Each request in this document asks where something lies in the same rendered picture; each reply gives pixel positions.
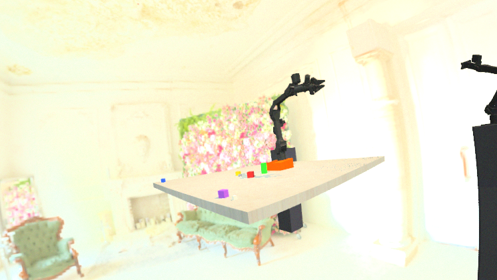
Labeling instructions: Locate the purple cube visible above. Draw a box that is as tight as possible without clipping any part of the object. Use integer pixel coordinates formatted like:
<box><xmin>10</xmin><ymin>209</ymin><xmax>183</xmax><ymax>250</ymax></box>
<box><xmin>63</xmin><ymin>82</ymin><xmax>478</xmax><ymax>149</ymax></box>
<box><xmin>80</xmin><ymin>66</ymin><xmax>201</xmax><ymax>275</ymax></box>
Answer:
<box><xmin>218</xmin><ymin>189</ymin><xmax>229</xmax><ymax>198</ymax></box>

